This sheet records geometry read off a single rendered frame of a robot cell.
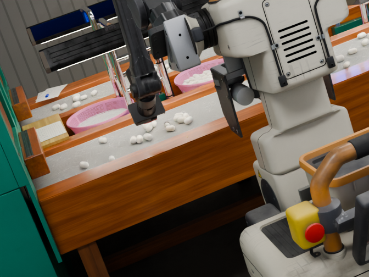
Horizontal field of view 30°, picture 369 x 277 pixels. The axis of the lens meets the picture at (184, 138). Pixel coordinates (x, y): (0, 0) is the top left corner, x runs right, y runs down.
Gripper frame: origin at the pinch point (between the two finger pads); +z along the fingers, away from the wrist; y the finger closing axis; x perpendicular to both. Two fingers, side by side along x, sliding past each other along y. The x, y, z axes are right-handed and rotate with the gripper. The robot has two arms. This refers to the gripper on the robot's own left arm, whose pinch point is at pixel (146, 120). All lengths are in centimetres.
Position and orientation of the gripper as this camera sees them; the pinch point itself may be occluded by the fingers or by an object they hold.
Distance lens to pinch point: 219.9
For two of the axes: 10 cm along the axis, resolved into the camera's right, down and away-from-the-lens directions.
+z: -0.4, 3.8, 9.2
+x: 3.9, 8.6, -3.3
